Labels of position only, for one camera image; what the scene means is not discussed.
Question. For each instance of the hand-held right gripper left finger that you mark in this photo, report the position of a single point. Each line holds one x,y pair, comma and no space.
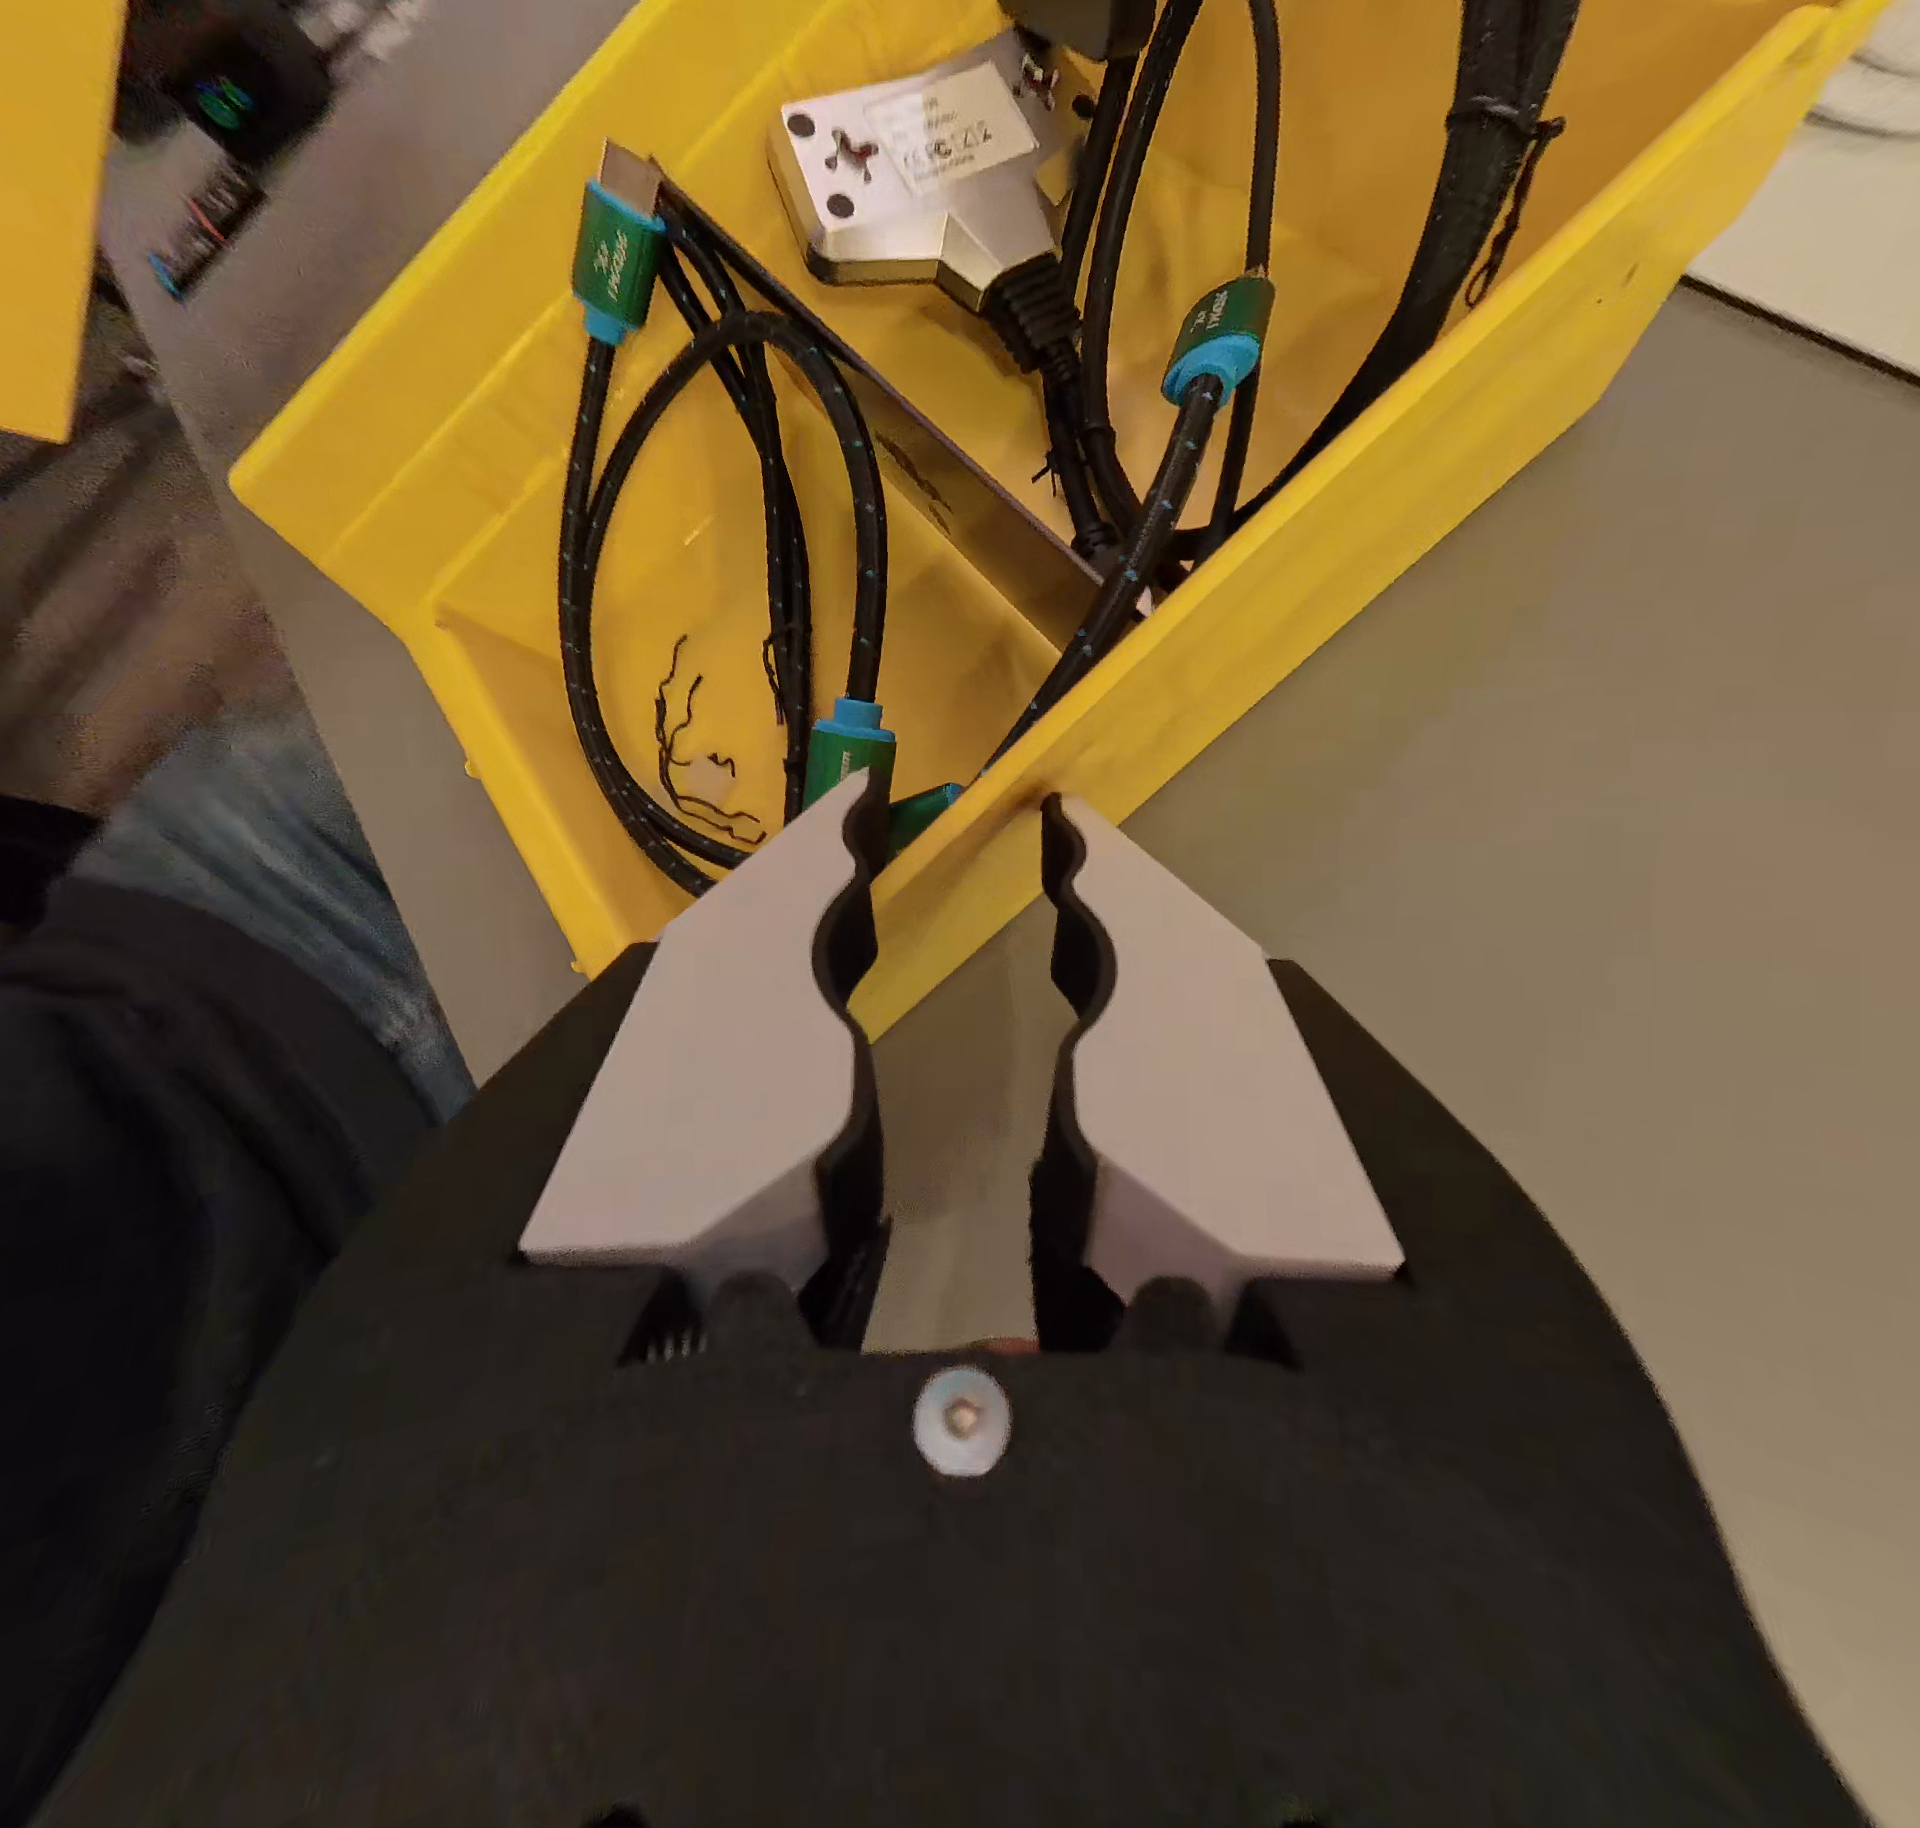
691,1108

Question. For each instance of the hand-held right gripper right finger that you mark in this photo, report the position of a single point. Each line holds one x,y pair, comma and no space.
1232,1108

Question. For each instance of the yellow plastic bin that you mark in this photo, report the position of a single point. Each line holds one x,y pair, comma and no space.
391,419
61,149

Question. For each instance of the thin dark twist tie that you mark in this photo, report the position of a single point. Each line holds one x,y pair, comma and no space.
698,778

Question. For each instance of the person's blue jeans leg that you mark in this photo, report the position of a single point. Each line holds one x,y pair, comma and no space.
272,869

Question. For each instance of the white adapter box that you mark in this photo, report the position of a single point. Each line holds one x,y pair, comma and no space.
902,164

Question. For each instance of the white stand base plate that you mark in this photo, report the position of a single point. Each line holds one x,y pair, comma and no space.
1831,239

